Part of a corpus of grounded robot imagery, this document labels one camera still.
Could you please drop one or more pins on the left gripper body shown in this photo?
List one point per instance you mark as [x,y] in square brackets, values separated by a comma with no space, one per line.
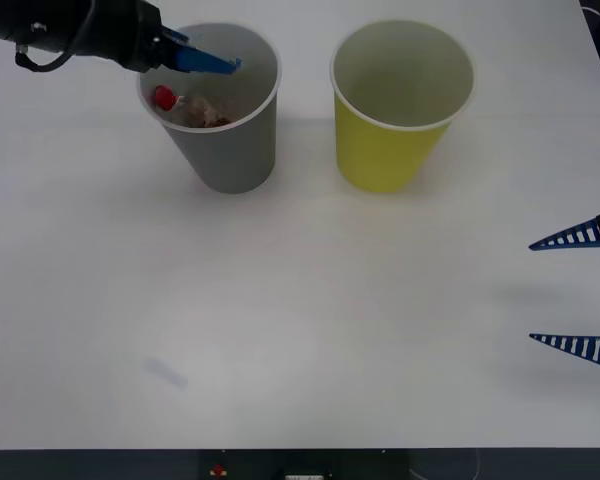
[127,35]

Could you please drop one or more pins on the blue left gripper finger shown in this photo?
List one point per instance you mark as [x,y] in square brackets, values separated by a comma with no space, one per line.
[176,36]
[205,62]

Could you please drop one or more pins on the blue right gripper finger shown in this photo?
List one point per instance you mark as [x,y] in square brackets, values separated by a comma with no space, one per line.
[580,346]
[580,236]

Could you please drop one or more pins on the clear plastic bottle red cap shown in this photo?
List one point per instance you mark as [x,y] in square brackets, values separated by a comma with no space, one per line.
[200,112]

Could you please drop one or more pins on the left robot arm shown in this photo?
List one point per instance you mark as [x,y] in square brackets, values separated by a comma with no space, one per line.
[35,25]

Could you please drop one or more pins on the grey plastic waste bin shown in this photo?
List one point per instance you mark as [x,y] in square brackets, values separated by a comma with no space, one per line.
[230,155]

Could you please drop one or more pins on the yellow-green plastic waste bin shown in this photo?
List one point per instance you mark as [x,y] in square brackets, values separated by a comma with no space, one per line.
[380,155]

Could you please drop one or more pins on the red round button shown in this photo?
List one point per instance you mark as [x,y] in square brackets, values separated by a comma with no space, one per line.
[218,470]

